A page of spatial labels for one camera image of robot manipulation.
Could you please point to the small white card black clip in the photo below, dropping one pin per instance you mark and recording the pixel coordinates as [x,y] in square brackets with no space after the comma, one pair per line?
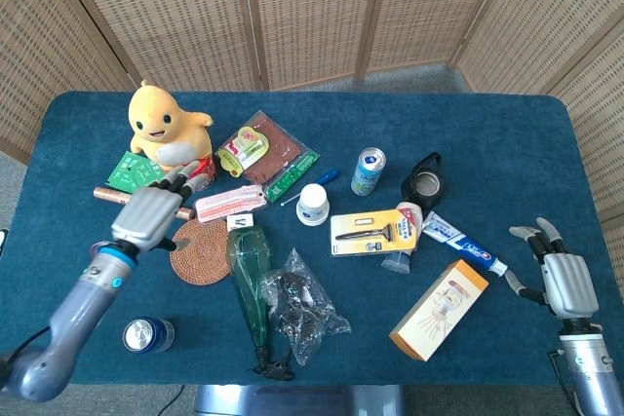
[240,222]

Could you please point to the red instant noodle cup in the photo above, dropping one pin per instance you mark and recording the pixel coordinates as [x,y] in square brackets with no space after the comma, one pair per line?
[207,186]

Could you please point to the razor in yellow package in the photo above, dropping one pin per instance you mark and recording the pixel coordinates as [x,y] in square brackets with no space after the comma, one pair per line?
[347,226]

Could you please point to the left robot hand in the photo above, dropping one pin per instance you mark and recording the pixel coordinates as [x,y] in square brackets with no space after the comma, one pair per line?
[146,214]

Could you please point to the round woven rattan coaster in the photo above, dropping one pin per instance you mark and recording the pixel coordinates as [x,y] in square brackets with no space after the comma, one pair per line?
[205,260]

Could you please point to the orange white carton box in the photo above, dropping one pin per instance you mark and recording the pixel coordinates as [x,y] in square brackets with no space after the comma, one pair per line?
[439,311]

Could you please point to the green sachet packet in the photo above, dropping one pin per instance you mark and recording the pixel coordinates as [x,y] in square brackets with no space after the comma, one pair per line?
[122,175]
[152,172]

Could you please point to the woven folding screen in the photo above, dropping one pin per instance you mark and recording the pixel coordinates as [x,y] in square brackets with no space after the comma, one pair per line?
[312,11]

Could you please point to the green glass bottle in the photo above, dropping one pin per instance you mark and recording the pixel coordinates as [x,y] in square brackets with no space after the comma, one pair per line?
[248,279]

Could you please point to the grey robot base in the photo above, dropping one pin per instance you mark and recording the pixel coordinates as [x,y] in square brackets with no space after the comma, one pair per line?
[297,401]

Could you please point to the white blue toothpaste tube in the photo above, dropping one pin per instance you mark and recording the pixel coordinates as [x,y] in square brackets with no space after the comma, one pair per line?
[458,240]

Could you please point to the lip balm on yellow card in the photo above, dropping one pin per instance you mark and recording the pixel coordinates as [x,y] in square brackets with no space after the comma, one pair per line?
[244,148]

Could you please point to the black metal clip tool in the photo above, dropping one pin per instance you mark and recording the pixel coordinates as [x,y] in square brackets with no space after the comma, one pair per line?
[274,371]

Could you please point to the light blue Rio drink can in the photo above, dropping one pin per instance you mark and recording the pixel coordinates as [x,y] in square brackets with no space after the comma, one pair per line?
[366,177]

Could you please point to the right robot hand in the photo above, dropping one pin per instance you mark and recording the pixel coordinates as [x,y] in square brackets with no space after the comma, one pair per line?
[570,287]

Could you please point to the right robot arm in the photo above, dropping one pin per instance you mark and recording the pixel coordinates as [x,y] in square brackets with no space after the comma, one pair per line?
[590,377]

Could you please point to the copper brown tube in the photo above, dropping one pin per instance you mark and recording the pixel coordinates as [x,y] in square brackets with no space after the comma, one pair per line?
[109,194]

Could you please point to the yellow plush toy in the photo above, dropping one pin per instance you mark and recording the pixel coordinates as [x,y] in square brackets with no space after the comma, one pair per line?
[156,119]

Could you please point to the blue table cloth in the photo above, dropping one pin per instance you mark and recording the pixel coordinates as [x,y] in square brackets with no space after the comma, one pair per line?
[487,143]

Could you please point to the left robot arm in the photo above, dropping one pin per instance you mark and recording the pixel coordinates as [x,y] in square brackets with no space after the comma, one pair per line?
[78,304]

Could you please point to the clear plastic bag dark contents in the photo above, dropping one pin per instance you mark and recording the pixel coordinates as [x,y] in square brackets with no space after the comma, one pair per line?
[297,299]

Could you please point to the pink white blister package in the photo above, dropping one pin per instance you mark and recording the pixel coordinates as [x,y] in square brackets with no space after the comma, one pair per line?
[229,202]

